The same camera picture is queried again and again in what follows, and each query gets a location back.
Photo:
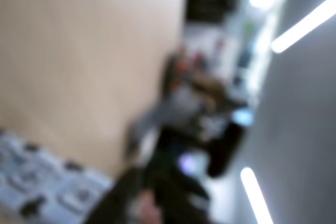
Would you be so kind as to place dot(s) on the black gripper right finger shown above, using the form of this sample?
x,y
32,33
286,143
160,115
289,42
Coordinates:
x,y
181,203

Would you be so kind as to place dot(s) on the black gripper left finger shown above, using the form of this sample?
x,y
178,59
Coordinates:
x,y
118,197

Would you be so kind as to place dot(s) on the white cube with crossed symbol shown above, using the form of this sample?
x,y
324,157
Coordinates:
x,y
47,176

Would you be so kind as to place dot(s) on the ceiling light strip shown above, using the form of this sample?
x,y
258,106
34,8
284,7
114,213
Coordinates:
x,y
256,195
302,26

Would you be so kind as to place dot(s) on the person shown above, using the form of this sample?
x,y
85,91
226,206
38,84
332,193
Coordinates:
x,y
178,103

